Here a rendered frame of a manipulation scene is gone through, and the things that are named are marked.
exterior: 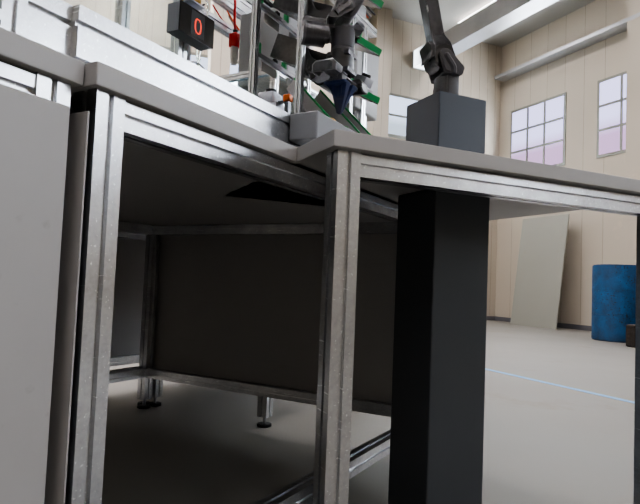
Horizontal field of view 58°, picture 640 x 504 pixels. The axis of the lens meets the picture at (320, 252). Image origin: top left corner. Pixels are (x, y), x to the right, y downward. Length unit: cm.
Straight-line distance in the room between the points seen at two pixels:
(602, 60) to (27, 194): 1039
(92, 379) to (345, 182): 51
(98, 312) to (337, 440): 47
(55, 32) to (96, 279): 33
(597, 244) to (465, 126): 881
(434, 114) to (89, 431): 101
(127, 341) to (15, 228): 251
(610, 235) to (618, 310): 215
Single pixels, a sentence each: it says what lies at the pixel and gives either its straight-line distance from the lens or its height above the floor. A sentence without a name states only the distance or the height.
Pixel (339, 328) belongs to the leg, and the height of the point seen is 52.
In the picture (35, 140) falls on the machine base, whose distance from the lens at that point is 74.
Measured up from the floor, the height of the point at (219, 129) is 83.
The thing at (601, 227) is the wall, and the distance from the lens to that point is 1016.
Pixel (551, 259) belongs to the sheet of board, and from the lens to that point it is 1027.
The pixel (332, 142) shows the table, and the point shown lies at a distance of 98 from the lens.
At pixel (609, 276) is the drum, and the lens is 819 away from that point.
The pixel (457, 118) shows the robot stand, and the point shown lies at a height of 100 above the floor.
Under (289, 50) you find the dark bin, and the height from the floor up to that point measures 130.
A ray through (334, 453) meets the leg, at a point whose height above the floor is 32.
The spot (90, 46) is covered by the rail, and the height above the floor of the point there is 91.
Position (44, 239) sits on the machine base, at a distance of 73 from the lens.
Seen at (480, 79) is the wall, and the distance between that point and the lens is 1212.
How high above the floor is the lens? 60
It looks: 3 degrees up
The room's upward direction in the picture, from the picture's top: 2 degrees clockwise
